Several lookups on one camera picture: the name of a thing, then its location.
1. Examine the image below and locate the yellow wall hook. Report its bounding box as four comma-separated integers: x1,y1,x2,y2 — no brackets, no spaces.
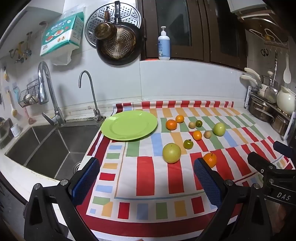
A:
9,42,25,63
22,32,33,57

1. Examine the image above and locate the white-handled knife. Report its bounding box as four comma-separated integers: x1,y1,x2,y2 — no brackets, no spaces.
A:
244,67,262,85
240,74,260,90

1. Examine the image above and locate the small white cup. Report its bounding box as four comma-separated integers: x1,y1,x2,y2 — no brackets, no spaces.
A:
10,123,21,138

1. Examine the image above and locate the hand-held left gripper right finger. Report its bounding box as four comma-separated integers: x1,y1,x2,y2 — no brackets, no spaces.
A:
194,158,281,241

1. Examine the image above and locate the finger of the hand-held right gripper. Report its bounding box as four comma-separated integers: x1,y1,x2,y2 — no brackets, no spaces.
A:
273,141,296,161
247,152,278,178

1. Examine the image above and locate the long-handled dish brush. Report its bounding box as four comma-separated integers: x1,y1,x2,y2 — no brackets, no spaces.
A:
8,89,18,116

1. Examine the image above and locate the small copper pot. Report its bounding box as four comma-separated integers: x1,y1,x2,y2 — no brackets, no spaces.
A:
94,10,117,40

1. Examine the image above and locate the dark wooden window frame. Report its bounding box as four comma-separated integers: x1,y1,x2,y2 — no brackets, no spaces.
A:
136,0,248,70

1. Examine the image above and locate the black wire basket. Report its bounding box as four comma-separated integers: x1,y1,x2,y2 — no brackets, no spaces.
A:
18,79,44,108

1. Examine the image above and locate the striped colourful tablecloth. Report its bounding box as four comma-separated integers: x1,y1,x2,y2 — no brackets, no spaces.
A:
76,100,295,239

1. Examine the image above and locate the large chrome faucet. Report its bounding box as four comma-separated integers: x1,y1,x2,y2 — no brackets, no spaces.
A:
37,61,66,127

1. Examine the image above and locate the stainless steel pot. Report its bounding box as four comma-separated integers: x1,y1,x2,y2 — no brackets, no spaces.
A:
248,95,275,123
270,111,290,136

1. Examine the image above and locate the green paper towel package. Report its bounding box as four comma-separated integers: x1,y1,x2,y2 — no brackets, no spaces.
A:
40,11,85,57

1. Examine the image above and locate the white plastic bag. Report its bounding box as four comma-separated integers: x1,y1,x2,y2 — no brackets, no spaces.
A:
51,42,75,66

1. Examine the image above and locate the large yellow-green pear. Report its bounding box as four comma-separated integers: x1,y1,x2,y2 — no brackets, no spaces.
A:
162,143,182,164

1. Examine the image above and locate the white rice paddle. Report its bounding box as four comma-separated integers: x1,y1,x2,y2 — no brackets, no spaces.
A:
283,53,292,83

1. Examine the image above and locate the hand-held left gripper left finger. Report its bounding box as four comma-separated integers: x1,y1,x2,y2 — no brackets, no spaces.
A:
24,157,101,241

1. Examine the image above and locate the steel ladle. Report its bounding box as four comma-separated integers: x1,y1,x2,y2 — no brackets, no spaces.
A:
264,50,279,103

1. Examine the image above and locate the perforated steel steamer tray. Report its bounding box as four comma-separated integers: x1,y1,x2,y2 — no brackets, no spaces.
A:
85,3,140,49

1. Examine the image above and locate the white ceramic pitcher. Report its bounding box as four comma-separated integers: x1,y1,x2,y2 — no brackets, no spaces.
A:
277,86,296,115

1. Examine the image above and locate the stainless steel sink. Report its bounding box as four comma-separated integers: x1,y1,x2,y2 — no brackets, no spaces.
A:
4,124,102,180

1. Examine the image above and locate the steel pot beside sink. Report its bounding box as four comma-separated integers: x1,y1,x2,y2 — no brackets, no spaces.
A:
0,118,14,149

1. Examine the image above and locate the green apple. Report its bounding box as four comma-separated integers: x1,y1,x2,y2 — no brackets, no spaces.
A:
213,122,226,136

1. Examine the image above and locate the green plate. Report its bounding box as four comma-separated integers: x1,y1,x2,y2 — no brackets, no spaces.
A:
101,110,158,141

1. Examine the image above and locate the white pump soap bottle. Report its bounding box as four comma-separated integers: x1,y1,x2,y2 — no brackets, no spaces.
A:
158,26,171,61

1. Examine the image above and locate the thin gooseneck faucet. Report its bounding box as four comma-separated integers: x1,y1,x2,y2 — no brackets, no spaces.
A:
79,71,103,122

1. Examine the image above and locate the metal dish rack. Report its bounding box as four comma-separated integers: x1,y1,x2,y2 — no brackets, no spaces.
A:
245,86,296,142

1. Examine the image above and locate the tangerine with green stem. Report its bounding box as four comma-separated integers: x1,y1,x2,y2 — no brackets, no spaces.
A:
203,152,217,168

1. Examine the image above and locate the black frying pan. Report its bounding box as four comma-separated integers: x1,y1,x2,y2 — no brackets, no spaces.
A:
96,1,142,66

